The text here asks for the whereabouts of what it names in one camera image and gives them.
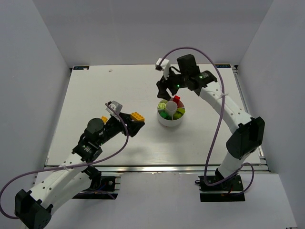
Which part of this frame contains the orange yellow lego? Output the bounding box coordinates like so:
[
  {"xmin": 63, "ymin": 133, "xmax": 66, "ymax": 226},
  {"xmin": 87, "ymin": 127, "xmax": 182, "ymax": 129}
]
[{"xmin": 130, "ymin": 112, "xmax": 145, "ymax": 122}]

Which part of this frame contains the red rectangular lego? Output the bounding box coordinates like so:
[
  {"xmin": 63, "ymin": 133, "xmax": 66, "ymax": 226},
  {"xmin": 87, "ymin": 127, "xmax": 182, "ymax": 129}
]
[{"xmin": 173, "ymin": 95, "xmax": 181, "ymax": 104}]

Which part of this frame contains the pale green curved lego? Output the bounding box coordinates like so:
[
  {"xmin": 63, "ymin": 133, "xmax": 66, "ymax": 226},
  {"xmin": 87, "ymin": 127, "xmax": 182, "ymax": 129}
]
[{"xmin": 158, "ymin": 102, "xmax": 166, "ymax": 110}]

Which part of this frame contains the lime green lego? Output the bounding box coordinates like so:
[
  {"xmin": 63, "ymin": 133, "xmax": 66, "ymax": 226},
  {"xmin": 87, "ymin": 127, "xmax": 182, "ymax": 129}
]
[
  {"xmin": 173, "ymin": 113, "xmax": 182, "ymax": 120},
  {"xmin": 176, "ymin": 107, "xmax": 185, "ymax": 114}
]

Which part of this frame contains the dark green lego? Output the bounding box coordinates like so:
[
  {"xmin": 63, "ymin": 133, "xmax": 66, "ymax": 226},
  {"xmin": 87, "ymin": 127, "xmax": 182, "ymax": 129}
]
[{"xmin": 160, "ymin": 111, "xmax": 171, "ymax": 120}]

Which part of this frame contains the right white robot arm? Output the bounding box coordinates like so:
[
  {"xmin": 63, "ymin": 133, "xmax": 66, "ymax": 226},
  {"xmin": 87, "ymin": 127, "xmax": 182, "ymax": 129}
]
[{"xmin": 155, "ymin": 54, "xmax": 265, "ymax": 181}]

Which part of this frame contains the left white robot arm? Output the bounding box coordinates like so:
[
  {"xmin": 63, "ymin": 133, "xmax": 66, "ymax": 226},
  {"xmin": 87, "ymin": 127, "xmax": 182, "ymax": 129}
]
[{"xmin": 15, "ymin": 112, "xmax": 145, "ymax": 229}]

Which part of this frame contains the white round divided container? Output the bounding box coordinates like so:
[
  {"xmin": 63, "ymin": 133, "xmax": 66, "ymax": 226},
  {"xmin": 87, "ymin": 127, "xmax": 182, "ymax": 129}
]
[{"xmin": 157, "ymin": 98, "xmax": 185, "ymax": 127}]

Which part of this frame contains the orange square lego plate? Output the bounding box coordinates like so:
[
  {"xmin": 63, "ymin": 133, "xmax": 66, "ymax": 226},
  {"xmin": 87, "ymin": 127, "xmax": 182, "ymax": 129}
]
[{"xmin": 101, "ymin": 116, "xmax": 108, "ymax": 123}]

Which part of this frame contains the blue label sticker right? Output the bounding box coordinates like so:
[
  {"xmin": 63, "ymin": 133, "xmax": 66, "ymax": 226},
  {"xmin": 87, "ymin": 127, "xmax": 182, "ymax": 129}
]
[{"xmin": 215, "ymin": 64, "xmax": 231, "ymax": 68}]

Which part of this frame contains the blue label sticker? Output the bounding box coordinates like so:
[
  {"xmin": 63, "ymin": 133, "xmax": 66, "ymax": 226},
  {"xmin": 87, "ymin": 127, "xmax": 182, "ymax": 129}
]
[
  {"xmin": 73, "ymin": 66, "xmax": 90, "ymax": 71},
  {"xmin": 215, "ymin": 64, "xmax": 231, "ymax": 68}
]

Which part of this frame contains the blue label sticker left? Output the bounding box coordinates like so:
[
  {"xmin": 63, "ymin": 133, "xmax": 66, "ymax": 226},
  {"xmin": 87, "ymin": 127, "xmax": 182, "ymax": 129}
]
[{"xmin": 73, "ymin": 66, "xmax": 90, "ymax": 71}]

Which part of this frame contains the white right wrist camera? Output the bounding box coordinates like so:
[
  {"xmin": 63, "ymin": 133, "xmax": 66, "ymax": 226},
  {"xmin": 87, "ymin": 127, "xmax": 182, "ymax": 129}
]
[{"xmin": 155, "ymin": 58, "xmax": 171, "ymax": 80}]

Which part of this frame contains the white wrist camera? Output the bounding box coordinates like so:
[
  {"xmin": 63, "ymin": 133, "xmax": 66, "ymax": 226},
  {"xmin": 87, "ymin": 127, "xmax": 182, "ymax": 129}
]
[
  {"xmin": 106, "ymin": 101, "xmax": 122, "ymax": 121},
  {"xmin": 155, "ymin": 58, "xmax": 171, "ymax": 80}
]

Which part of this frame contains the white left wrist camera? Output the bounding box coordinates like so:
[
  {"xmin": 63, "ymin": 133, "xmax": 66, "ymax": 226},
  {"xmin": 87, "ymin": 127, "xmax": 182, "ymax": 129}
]
[{"xmin": 106, "ymin": 101, "xmax": 122, "ymax": 121}]

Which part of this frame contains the aluminium table front rail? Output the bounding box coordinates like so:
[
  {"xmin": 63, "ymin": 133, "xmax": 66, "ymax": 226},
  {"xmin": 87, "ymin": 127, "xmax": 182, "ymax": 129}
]
[{"xmin": 44, "ymin": 164, "xmax": 271, "ymax": 174}]

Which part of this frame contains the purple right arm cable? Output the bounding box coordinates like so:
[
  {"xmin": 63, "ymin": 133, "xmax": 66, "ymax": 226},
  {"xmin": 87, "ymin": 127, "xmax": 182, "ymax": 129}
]
[{"xmin": 159, "ymin": 47, "xmax": 254, "ymax": 196}]

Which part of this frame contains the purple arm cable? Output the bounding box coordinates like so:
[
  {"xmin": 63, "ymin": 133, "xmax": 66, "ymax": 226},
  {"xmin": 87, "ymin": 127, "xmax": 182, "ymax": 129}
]
[
  {"xmin": 0, "ymin": 102, "xmax": 131, "ymax": 219},
  {"xmin": 159, "ymin": 47, "xmax": 254, "ymax": 196}
]

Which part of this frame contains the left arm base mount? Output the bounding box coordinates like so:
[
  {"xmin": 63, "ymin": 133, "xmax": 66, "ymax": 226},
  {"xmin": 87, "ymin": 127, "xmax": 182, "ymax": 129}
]
[{"xmin": 73, "ymin": 173, "xmax": 121, "ymax": 200}]

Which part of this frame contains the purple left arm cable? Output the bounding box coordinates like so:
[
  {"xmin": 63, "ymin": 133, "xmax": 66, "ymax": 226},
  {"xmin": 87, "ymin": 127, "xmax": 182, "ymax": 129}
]
[{"xmin": 0, "ymin": 102, "xmax": 131, "ymax": 219}]

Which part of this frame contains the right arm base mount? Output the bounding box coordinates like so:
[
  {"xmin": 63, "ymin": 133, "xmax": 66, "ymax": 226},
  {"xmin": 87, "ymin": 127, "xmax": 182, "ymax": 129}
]
[{"xmin": 195, "ymin": 175, "xmax": 245, "ymax": 202}]

